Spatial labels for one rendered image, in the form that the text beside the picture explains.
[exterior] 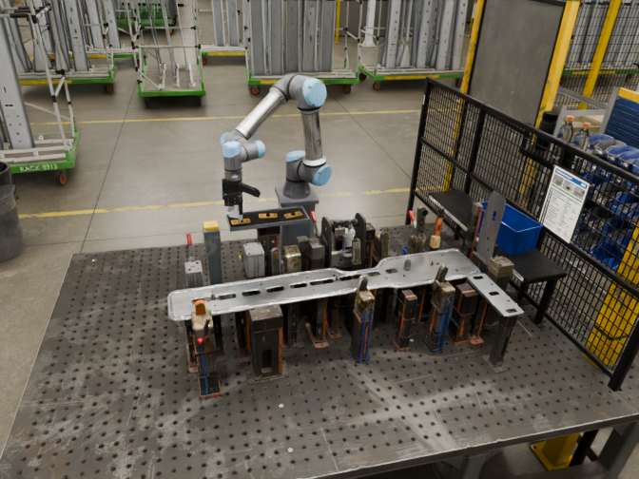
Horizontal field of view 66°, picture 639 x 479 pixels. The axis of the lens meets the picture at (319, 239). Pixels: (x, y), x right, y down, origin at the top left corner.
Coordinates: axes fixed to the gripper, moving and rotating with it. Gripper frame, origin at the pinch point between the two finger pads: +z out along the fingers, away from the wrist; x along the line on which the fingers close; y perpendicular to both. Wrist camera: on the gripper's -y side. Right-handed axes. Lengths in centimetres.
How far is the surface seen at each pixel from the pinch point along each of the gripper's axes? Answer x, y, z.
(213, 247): 2.4, 13.3, 12.1
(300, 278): 27.7, -20.6, 17.7
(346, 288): 39, -38, 18
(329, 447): 90, -16, 48
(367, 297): 53, -42, 13
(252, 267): 20.6, -1.2, 13.3
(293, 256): 20.4, -19.4, 10.3
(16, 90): -364, 167, 29
